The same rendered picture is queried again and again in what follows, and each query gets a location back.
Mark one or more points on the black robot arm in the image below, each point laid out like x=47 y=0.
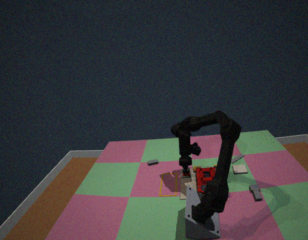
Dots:
x=216 y=191

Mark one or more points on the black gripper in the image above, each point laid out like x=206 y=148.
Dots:
x=184 y=160

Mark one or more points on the beige flat square tile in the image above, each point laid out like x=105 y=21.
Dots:
x=239 y=169

